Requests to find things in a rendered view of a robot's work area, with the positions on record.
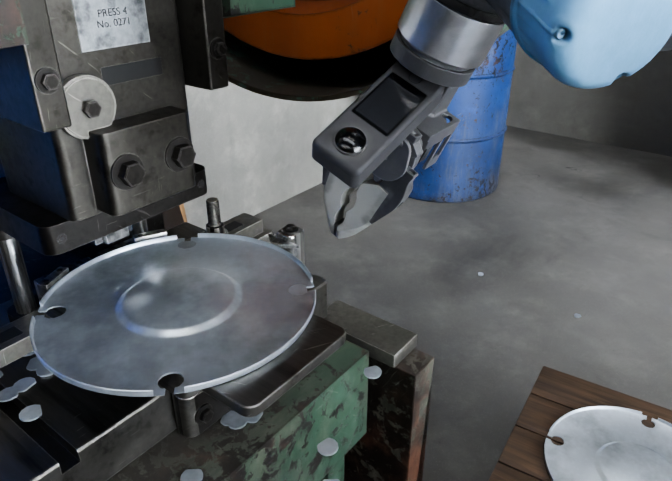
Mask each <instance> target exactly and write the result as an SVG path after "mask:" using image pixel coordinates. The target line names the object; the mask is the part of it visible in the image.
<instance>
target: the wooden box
mask: <svg viewBox="0 0 672 481"><path fill-rule="evenodd" d="M589 406H616V407H623V408H629V409H633V410H637V411H641V412H642V415H646V416H647V419H646V420H645V419H643V420H641V422H642V424H643V425H644V426H645V427H648V428H654V427H655V425H654V423H653V422H651V420H652V418H654V419H656V420H658V418H660V419H663V420H665V421H667V422H669V423H671V424H672V410H669V409H667V408H664V407H661V406H658V405H655V404H652V403H649V402H646V401H644V400H641V399H638V398H635V397H632V396H629V395H626V394H624V393H621V392H618V391H615V390H612V389H609V388H606V387H603V386H601V385H598V384H595V383H592V382H589V381H586V380H583V379H580V378H578V377H575V376H572V375H569V374H566V373H563V372H560V371H557V370H555V369H552V368H549V367H546V366H543V367H542V370H541V372H540V374H539V376H538V378H537V380H536V382H535V384H534V386H533V388H532V390H531V393H530V395H529V397H528V399H527V401H526V403H525V405H524V407H523V409H522V411H521V413H520V416H519V418H518V420H517V422H516V424H515V426H514V428H513V430H512V432H511V434H510V437H509V439H508V441H507V443H506V445H505V447H504V449H503V451H502V453H501V455H500V457H499V460H498V462H497V464H496V466H495V468H494V470H493V472H492V474H491V476H490V478H489V480H488V481H552V480H551V478H550V476H549V473H548V471H547V468H546V464H545V459H544V444H545V439H546V438H548V439H550V440H551V442H552V443H553V444H555V445H557V446H561V445H563V444H564V441H563V440H562V439H561V438H560V437H557V436H553V437H549V436H548V433H549V429H550V428H551V426H552V425H553V424H554V422H555V421H556V420H558V419H559V418H560V417H561V416H563V415H565V414H566V413H568V412H571V411H573V410H576V409H579V408H584V407H589Z"/></svg>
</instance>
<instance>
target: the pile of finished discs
mask: <svg viewBox="0 0 672 481"><path fill-rule="evenodd" d="M643 419H645V420H646V419H647V416H646V415H642V412H641V411H637V410H633V409H629V408H623V407H616V406H589V407H584V408H579V409H576V410H573V411H571V412H568V413H566V414H565V415H563V416H561V417H560V418H559V419H558V420H556V421H555V422H554V424H553V425H552V426H551V428H550V429H549V433H548V436H549V437H553V436H557V437H560V438H561V439H562V440H563V441H564V444H563V445H561V446H557V445H555V444H553V443H552V442H551V440H550V439H548V438H546V439H545V444H544V459H545V464H546V468H547V471H548V473H549V476H550V478H551V480H552V481H672V424H671V423H669V422H667V421H665V420H663V419H660V418H658V420H656V419H654V418H652V420H651V422H653V423H654V425H655V427H654V428H648V427H645V426H644V425H643V424H642V422H641V420H643Z"/></svg>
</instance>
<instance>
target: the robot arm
mask: <svg viewBox="0 0 672 481"><path fill-rule="evenodd" d="M505 24H506V25H507V26H508V28H509V29H510V30H511V31H512V32H513V35H514V37H515V39H516V40H517V42H518V44H519V45H520V47H521V48H522V49H523V50H524V52H525V53H526V54H527V55H528V56H529V57H530V58H532V59H533V60H534V61H536V62H537V63H539V64H541V65H542V66H543V67H544V68H545V69H546V70H547V71H548V72H549V73H550V74H551V75H552V76H553V77H554V78H556V79H557V80H558V81H560V82H562V83H563V84H566V85H568V86H571V87H575V88H581V89H593V88H600V87H605V86H608V85H610V84H612V82H613V81H614V80H616V79H618V78H620V77H622V76H631V75H632V74H634V73H635V72H637V71H638V70H640V69H641V68H642V67H644V66H645V65H646V64H647V63H648V62H649V61H651V60H652V59H653V57H654V56H655V55H656V54H657V53H658V52H659V51H670V50H672V0H408V2H407V4H406V6H405V8H404V11H403V13H402V15H401V17H400V19H399V22H398V29H397V30H396V33H395V35H394V37H393V39H392V41H391V44H390V50H391V53H392V54H393V56H394V57H395V59H396V60H397V61H396V62H395V63H394V64H393V65H392V66H391V67H390V68H389V69H388V70H387V71H386V72H385V73H384V74H383V75H382V76H380V77H379V78H378V79H377V80H376V81H375V82H374V83H373V84H372V85H371V86H370V87H369V88H368V89H367V90H366V91H365V92H363V93H362V94H361V95H360V96H359V97H358V98H357V99H356V100H355V101H354V102H353V103H352V104H351V105H350V106H349V107H347V108H346V109H345V110H344V111H343V112H342V113H341V114H340V115H339V116H338V117H337V118H336V119H335V120H334V121H333V122H332V123H330V124H329V125H328V126H327V127H326V128H325V129H324V130H323V131H322V132H321V133H320V134H319V135H318V136H317V137H316V138H314V140H313V142H312V157H313V159H314V160H315V161H316V162H318V163H319V164H320V165H322V166H323V175H322V184H323V185H324V202H325V208H326V214H327V219H328V224H329V228H330V232H331V233H332V234H333V235H335V236H336V238H338V239H340V238H346V237H350V236H353V235H355V234H357V233H358V232H360V231H361V230H363V229H365V228H366V227H368V226H369V225H371V224H373V223H374V222H376V221H378V220H379V219H381V218H382V217H384V216H386V215H387V214H389V213H390V212H392V211H393V210H395V209H396V208H398V207H399V206H400V205H401V204H402V203H403V202H404V201H405V200H406V199H407V198H408V197H409V195H410V193H411V192H412V189H413V181H414V179H415V178H416V177H417V176H418V173H417V172H416V171H415V170H414V168H415V167H416V166H417V164H418V162H419V163H420V162H421V161H423V160H424V159H426V157H427V156H428V154H429V152H430V151H431V149H432V147H433V145H435V144H436V145H435V146H434V148H433V150H432V151H431V153H430V155H429V157H428V158H427V160H426V162H425V164H424V165H423V167H422V168H423V169H424V170H425V169H426V168H428V167H430V166H431V165H433V164H434V163H436V161H437V159H438V157H439V156H440V154H441V152H442V151H443V149H444V147H445V146H446V144H447V142H448V141H449V139H450V137H451V136H452V134H453V132H454V131H455V129H456V127H457V125H458V124H459V122H460V120H459V119H458V118H457V117H455V116H454V115H452V114H451V113H450V112H448V110H447V107H448V106H449V104H450V102H451V100H452V99H453V97H454V95H455V93H456V92H457V90H458V88H459V87H463V86H465V85H466V84H467V83H468V81H469V79H470V78H471V76H472V74H473V72H474V71H475V69H476V68H478V67H479V66H481V64H482V63H483V61H484V59H485V58H486V56H487V54H488V52H489V51H490V49H491V47H492V46H493V44H494V42H495V41H496V39H497V37H498V35H499V34H500V32H501V30H502V29H503V27H504V25H505ZM444 117H445V118H444ZM446 118H447V119H449V120H450V122H449V123H447V119H446ZM445 137H446V138H445ZM444 138H445V140H444V141H443V139H444ZM442 141H443V143H442V145H441V146H440V144H441V142H442ZM439 146H440V148H439V150H438V151H437V149H438V147H439ZM436 151H437V153H436V154H435V152H436ZM434 154H435V155H434ZM371 173H373V176H374V178H371V179H370V180H368V181H366V182H364V180H365V179H366V178H367V177H368V176H369V175H370V174H371ZM363 182H364V183H363ZM362 183H363V184H362ZM359 186H360V187H359ZM358 187H359V189H358V191H357V193H356V194H357V199H356V203H355V206H354V207H353V208H352V209H351V210H349V211H347V212H346V217H345V218H343V217H344V209H345V207H346V205H347V204H348V203H349V202H350V194H351V193H352V192H353V191H354V190H355V189H357V188H358ZM344 219H345V220H344Z"/></svg>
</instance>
